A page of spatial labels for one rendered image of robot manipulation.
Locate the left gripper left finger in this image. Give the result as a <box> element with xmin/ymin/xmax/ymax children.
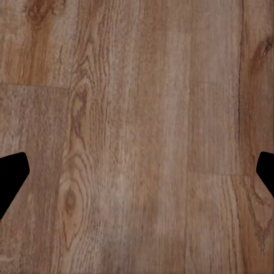
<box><xmin>0</xmin><ymin>152</ymin><xmax>30</xmax><ymax>221</ymax></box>

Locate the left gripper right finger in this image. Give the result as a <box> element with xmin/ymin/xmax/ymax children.
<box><xmin>256</xmin><ymin>152</ymin><xmax>274</xmax><ymax>197</ymax></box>

